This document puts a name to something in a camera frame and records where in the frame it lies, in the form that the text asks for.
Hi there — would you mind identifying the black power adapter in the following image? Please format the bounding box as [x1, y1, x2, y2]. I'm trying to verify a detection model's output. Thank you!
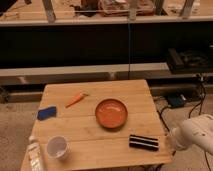
[166, 94, 186, 108]

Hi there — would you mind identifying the blue hanging cable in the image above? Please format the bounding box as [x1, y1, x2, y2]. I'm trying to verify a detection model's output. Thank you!
[127, 19, 132, 80]

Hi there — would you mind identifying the orange toy carrot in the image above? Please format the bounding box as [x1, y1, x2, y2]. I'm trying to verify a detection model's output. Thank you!
[65, 93, 89, 108]

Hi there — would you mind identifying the black box on shelf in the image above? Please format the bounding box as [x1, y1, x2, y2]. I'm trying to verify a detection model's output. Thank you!
[167, 48, 213, 74]

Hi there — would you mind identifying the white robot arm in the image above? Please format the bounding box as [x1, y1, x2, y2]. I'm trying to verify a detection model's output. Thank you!
[169, 114, 213, 155]

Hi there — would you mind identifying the blue sponge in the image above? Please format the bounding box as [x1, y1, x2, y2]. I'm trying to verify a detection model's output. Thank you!
[37, 106, 57, 121]

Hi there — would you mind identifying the white paper cup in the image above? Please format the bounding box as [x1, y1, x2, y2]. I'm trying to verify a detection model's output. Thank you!
[46, 136, 69, 161]

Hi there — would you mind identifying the orange round plate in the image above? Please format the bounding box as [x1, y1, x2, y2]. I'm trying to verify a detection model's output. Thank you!
[95, 99, 128, 129]

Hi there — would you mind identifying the clear plastic bottle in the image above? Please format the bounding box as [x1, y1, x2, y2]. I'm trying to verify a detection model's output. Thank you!
[27, 136, 45, 171]

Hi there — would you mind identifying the black floor cable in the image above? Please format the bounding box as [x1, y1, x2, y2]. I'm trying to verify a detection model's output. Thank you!
[157, 74, 213, 171]

